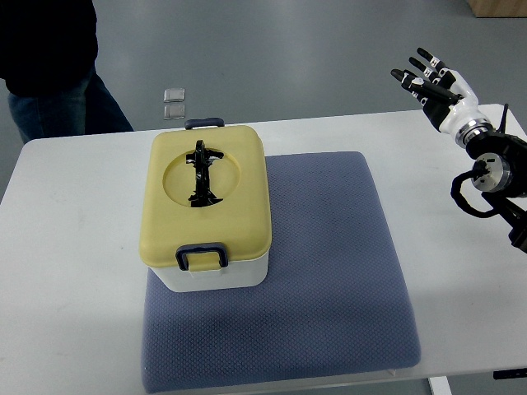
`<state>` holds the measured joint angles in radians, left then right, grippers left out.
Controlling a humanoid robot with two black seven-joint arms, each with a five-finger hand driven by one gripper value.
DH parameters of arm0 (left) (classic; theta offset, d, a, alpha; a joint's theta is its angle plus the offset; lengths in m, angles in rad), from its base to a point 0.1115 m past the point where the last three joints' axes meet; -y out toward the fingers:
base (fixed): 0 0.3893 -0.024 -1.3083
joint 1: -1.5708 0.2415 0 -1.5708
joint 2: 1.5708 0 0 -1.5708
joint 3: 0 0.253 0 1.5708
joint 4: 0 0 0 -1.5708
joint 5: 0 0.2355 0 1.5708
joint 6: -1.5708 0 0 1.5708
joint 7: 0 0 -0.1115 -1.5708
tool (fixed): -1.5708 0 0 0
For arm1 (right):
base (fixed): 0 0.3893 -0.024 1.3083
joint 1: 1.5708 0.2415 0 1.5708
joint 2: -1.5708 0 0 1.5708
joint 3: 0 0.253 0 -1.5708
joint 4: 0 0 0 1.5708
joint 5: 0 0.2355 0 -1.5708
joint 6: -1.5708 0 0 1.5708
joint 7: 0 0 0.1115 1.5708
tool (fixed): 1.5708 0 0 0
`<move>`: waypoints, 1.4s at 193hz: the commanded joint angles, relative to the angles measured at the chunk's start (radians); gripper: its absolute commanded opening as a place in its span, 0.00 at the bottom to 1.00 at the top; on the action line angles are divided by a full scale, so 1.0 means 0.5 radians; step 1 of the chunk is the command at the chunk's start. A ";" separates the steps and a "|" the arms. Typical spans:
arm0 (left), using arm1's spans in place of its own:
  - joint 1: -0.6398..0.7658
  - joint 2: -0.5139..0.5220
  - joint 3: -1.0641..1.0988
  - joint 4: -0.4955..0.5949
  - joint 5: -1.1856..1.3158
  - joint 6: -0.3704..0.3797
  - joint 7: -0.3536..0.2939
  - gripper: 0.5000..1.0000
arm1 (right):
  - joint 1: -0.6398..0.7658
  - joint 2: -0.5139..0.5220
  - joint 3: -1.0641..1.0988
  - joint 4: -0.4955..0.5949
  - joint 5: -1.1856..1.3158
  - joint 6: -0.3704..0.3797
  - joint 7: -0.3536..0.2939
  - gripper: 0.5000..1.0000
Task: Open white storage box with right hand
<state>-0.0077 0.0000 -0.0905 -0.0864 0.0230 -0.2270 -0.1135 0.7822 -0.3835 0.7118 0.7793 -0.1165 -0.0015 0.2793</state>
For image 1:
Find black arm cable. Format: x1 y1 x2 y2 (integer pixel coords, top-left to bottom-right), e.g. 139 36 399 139
450 170 501 219

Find white table leg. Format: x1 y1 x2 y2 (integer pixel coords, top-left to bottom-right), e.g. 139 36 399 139
428 376 452 395

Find person in dark clothes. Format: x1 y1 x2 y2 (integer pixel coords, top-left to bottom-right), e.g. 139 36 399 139
1 1 133 143

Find black bracket under table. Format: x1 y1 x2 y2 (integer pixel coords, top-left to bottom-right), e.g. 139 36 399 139
492 368 527 380

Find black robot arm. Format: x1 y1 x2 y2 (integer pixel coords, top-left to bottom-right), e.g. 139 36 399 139
466 126 526 252

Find yellow storage box lid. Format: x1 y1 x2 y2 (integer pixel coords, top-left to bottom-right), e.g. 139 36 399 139
139 125 272 271

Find upper metal floor plate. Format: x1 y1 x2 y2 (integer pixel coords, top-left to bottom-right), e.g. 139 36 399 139
163 88 185 103

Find white storage box base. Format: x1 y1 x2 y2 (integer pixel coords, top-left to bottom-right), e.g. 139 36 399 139
152 250 268 292

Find brown cardboard box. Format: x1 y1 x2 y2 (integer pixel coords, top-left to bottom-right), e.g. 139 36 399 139
468 0 526 18

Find blue grey fabric cushion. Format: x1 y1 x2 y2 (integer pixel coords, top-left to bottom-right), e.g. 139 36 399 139
142 151 421 393

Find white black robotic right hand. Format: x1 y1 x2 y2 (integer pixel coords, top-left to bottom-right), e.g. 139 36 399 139
390 48 495 148

